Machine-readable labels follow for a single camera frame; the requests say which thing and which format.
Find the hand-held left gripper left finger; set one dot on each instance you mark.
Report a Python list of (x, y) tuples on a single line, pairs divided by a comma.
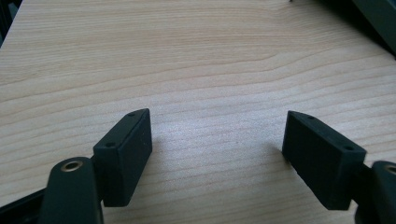
[(124, 161)]

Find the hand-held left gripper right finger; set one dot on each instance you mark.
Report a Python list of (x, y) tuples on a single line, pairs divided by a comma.
[(323, 168)]

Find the dark grey panel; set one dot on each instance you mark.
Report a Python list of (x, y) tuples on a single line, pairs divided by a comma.
[(381, 18)]

